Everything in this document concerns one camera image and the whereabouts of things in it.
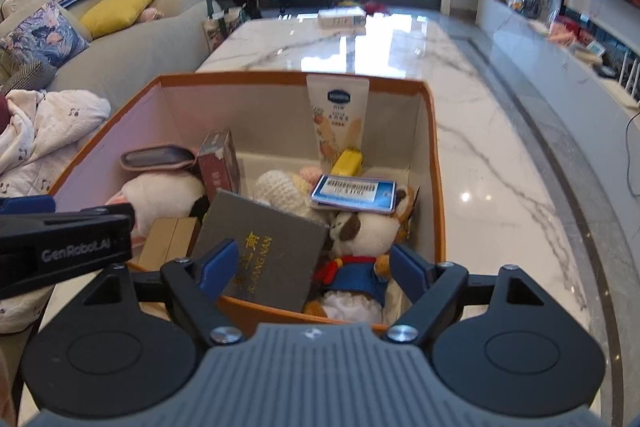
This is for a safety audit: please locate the gold glitter box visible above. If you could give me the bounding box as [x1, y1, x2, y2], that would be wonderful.
[136, 217, 201, 271]

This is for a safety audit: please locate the dark grey book gold lettering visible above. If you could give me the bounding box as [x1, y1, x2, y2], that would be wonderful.
[191, 191, 329, 312]

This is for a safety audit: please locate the white panda ice-cream plush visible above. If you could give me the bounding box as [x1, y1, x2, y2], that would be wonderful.
[106, 171, 206, 243]

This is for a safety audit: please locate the duck plush blue sailor outfit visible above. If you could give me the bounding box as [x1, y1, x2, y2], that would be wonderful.
[303, 185, 416, 324]

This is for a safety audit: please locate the phone with barcode label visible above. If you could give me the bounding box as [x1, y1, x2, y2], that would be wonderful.
[310, 174, 397, 215]

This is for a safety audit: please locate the red small carton box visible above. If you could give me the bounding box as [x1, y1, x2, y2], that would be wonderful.
[196, 128, 241, 200]

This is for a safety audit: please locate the pink grey zip pouch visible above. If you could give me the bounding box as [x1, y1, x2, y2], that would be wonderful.
[119, 144, 196, 172]

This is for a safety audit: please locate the crocheted cream bunny doll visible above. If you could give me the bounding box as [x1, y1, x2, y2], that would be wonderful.
[252, 169, 331, 225]

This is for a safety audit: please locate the white vaseline cream tube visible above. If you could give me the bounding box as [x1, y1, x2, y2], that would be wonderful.
[306, 75, 370, 172]

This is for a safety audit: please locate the white music-note quilt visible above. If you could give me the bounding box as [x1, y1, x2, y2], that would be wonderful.
[0, 89, 113, 335]

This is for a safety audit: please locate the dark red cushion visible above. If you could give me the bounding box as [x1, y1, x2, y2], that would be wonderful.
[0, 95, 11, 134]

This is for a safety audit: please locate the grey fabric sofa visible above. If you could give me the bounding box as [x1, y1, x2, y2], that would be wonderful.
[0, 0, 212, 115]

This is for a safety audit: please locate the blue floral cushion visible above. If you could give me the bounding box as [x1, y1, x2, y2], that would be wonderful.
[1, 1, 90, 69]

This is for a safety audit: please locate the orange cardboard storage box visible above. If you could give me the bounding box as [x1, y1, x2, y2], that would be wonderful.
[46, 69, 447, 337]

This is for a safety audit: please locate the yellow pillow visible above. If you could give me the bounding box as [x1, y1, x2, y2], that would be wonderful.
[79, 0, 154, 39]

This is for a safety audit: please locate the white tv cabinet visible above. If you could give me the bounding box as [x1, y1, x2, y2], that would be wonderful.
[474, 0, 640, 168]

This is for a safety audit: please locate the printed shopping bag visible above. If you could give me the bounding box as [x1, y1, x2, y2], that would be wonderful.
[202, 8, 246, 53]

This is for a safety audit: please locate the small white box on table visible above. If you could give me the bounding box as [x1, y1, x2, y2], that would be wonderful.
[317, 6, 367, 29]

